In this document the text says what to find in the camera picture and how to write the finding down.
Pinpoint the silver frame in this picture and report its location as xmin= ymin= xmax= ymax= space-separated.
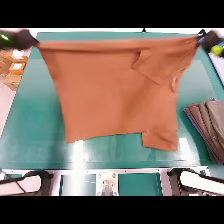
xmin=0 ymin=166 xmax=224 ymax=197

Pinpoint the olive-brown folded garment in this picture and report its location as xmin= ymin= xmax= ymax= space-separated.
xmin=198 ymin=101 xmax=224 ymax=158

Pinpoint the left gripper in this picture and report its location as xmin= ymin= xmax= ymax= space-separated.
xmin=13 ymin=29 xmax=40 ymax=51

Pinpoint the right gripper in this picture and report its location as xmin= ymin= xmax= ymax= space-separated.
xmin=198 ymin=29 xmax=222 ymax=52

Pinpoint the orange-brown T-shirt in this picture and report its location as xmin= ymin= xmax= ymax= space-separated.
xmin=36 ymin=35 xmax=201 ymax=153

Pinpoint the grey-green folded garment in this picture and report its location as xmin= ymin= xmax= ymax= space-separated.
xmin=205 ymin=99 xmax=224 ymax=143

